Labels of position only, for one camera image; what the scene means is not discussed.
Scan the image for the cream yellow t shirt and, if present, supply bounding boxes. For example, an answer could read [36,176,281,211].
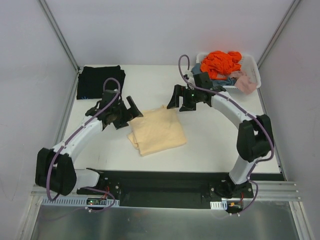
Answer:
[127,106,187,157]

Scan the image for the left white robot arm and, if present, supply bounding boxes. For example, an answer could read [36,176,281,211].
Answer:
[35,90,143,199]

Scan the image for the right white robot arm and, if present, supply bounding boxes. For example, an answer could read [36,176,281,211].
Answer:
[167,73,274,199]

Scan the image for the orange t shirt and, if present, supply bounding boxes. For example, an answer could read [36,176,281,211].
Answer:
[200,50,242,81]

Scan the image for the grey blue t shirt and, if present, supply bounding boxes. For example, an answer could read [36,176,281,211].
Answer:
[191,63,237,86]

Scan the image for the folded black t shirt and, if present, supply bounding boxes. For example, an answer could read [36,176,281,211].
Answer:
[76,65,126,100]

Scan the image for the pink t shirt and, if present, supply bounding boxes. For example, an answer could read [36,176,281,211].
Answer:
[229,71,257,95]

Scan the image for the white plastic basket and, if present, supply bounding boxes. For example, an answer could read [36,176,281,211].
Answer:
[196,52,261,92]

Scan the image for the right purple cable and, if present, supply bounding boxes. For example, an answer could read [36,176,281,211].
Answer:
[178,54,275,220]

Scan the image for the purple cable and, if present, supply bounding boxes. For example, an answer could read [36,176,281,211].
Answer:
[46,77,122,215]
[178,54,275,220]

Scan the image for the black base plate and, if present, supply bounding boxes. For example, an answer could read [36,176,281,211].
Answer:
[77,169,255,208]

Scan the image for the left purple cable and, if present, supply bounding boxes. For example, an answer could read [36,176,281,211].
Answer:
[46,77,122,215]

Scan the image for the right white cable duct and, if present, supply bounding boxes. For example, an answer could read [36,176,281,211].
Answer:
[210,200,228,211]

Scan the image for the white cable duct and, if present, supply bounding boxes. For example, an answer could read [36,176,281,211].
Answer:
[41,196,120,208]
[210,200,228,211]

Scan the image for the left white cable duct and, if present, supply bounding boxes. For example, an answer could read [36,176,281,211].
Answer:
[41,196,120,208]

